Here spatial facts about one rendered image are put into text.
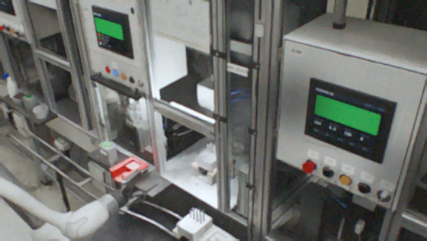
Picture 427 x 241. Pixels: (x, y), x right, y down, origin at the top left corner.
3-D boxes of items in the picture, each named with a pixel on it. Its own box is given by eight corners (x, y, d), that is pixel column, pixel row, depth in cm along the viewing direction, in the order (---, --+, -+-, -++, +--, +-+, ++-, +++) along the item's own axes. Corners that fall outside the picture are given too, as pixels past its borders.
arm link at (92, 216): (97, 194, 173) (89, 205, 183) (63, 216, 164) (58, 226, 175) (113, 216, 171) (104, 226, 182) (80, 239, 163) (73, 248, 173)
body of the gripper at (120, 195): (120, 214, 179) (137, 202, 184) (117, 198, 174) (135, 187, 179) (109, 206, 184) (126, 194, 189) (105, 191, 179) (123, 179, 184)
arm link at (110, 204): (107, 207, 171) (119, 198, 174) (93, 196, 176) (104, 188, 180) (110, 223, 176) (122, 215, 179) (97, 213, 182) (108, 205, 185)
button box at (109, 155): (101, 162, 238) (97, 144, 231) (113, 155, 242) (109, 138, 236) (110, 168, 233) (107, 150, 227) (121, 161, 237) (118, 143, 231)
